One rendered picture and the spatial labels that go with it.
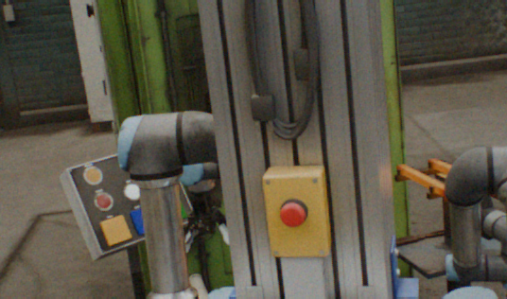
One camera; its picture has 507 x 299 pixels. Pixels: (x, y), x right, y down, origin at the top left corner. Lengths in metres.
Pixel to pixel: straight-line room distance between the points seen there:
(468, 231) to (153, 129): 0.88
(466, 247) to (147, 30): 1.23
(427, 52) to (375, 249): 7.63
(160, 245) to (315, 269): 0.57
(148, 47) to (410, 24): 6.30
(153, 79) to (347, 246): 1.53
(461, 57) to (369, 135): 7.77
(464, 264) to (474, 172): 0.36
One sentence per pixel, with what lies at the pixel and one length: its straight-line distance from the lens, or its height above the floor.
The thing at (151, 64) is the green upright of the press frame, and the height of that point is 1.42.
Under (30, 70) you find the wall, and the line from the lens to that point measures 8.80.
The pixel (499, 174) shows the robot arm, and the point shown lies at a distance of 1.91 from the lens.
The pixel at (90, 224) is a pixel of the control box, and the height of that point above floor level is 1.04.
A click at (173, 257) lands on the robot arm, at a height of 1.16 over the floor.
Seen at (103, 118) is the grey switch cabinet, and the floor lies 0.13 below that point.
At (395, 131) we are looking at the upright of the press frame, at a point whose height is 1.04.
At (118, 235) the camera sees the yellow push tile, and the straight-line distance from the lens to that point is 2.35.
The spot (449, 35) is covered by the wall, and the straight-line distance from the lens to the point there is 8.85.
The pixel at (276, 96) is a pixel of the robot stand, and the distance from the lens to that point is 1.17.
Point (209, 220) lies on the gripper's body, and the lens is 2.17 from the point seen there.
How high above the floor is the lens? 1.82
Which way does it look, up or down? 16 degrees down
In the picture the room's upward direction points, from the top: 7 degrees counter-clockwise
